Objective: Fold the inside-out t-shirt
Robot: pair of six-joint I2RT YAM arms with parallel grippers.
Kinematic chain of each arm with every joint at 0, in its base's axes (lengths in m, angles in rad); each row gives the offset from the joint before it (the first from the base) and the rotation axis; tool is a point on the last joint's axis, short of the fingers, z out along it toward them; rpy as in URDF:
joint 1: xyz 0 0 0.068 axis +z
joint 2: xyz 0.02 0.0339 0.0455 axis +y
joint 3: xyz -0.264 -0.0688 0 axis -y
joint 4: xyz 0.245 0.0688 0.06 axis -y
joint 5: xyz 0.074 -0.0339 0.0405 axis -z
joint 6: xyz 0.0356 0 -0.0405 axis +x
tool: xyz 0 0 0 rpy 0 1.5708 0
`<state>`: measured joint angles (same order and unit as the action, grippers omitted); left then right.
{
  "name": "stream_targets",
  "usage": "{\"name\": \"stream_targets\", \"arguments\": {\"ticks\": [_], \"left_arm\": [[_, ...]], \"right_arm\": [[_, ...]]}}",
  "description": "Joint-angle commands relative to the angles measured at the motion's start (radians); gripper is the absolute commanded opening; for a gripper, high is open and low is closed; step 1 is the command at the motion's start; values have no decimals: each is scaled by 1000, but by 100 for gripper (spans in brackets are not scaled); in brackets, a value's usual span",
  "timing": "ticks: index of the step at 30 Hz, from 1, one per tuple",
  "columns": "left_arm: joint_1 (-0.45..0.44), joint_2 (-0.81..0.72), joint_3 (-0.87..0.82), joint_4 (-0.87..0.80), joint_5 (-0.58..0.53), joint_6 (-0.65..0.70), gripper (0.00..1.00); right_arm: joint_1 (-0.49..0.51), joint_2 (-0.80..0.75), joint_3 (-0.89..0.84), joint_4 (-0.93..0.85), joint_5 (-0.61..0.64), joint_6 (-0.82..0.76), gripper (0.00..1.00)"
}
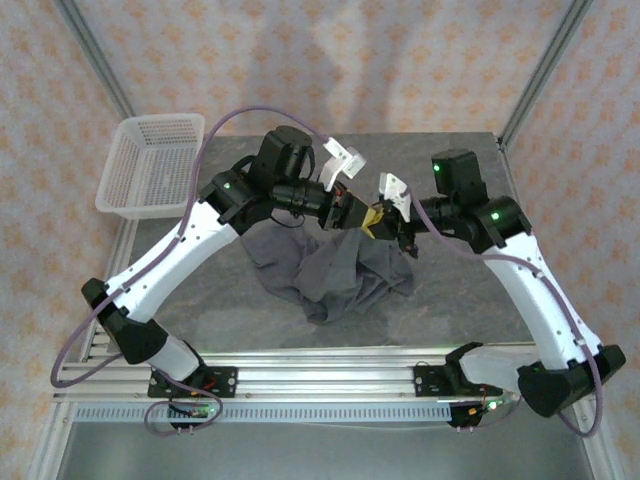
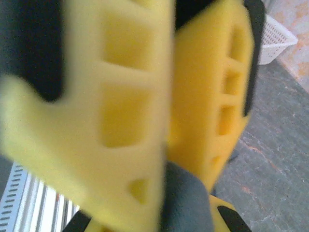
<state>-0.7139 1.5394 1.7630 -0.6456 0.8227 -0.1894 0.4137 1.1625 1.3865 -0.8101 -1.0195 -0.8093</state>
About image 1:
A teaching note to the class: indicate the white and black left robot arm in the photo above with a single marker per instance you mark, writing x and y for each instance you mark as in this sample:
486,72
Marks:
165,270

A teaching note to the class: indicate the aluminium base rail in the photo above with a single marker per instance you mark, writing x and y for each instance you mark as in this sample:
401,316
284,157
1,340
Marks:
325,375

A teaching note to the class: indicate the grey t-shirt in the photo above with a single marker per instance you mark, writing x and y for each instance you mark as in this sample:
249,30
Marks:
340,275

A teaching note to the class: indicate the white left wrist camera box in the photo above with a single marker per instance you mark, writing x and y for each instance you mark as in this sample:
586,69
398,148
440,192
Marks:
345,160

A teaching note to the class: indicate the aluminium frame post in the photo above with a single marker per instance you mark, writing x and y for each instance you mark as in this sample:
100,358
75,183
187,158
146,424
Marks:
97,60
545,70

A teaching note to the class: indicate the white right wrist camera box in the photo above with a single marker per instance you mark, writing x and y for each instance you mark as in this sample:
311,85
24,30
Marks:
395,192

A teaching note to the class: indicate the small circuit board with LED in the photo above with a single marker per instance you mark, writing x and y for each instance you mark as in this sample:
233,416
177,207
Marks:
492,406
202,410

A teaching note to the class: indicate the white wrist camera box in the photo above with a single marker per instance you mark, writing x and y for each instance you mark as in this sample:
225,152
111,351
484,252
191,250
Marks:
345,160
395,192

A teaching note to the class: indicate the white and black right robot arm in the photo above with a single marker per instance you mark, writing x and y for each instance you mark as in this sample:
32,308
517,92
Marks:
540,300

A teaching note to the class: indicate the white plastic basket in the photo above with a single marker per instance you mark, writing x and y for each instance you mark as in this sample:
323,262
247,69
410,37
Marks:
140,170

